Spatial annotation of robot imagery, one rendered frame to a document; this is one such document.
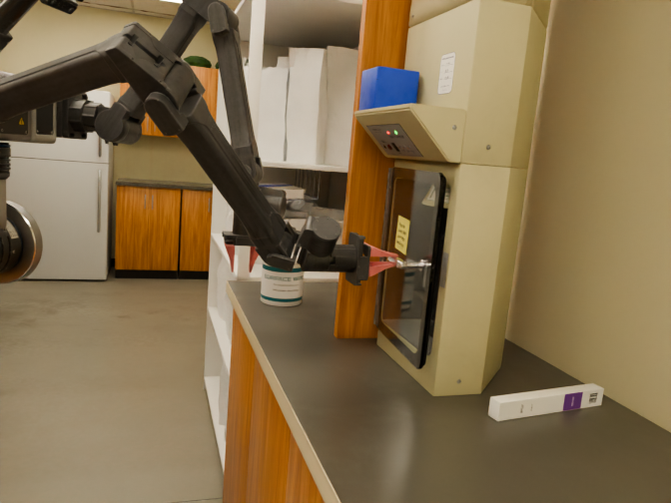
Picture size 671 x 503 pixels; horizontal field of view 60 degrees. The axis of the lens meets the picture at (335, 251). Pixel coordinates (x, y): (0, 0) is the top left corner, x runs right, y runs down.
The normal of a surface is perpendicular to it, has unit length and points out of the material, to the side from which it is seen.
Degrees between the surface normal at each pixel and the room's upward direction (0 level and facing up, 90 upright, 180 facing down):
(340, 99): 89
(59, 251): 90
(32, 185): 90
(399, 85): 90
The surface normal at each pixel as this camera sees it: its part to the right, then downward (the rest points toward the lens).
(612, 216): -0.95, -0.03
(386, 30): 0.29, 0.18
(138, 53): 0.69, -0.36
